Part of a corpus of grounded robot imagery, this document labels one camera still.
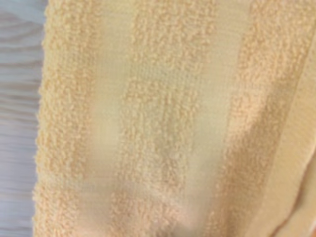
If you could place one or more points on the yellow terry cloth towel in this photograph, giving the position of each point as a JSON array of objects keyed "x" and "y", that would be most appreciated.
[{"x": 163, "y": 118}]

